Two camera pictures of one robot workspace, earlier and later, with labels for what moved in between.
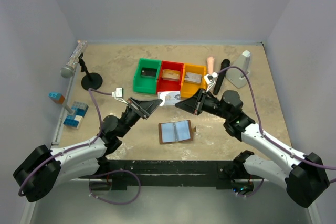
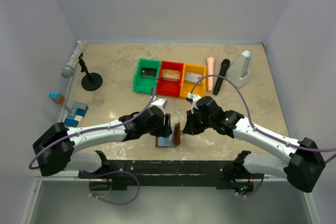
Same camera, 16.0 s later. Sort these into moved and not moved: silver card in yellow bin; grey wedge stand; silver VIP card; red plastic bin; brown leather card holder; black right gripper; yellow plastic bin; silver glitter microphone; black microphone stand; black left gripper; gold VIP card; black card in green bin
Moved: brown leather card holder; black left gripper; black right gripper; silver VIP card
Not moved: yellow plastic bin; grey wedge stand; black card in green bin; red plastic bin; gold VIP card; silver glitter microphone; black microphone stand; silver card in yellow bin
